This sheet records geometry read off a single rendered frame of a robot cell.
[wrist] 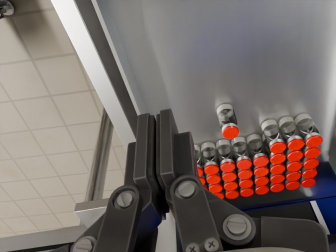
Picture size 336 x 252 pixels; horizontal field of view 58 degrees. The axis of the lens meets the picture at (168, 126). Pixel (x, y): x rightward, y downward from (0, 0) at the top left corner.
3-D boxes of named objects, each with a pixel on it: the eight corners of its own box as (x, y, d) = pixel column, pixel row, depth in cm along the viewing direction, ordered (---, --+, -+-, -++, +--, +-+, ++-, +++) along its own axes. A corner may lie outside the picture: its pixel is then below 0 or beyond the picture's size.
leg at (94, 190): (130, 73, 131) (109, 245, 74) (111, 77, 132) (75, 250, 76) (123, 55, 125) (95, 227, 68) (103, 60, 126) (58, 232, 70)
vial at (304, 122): (309, 122, 43) (322, 146, 39) (293, 125, 43) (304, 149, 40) (310, 111, 41) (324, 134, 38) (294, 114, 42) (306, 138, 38)
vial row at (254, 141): (308, 133, 44) (320, 157, 41) (187, 155, 47) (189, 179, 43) (309, 123, 43) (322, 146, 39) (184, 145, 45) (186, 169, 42)
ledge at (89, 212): (159, 228, 66) (159, 237, 65) (103, 237, 68) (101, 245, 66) (140, 192, 57) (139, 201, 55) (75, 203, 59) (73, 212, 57)
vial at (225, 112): (233, 114, 41) (239, 136, 38) (217, 117, 42) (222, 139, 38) (232, 101, 40) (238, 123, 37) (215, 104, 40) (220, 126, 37)
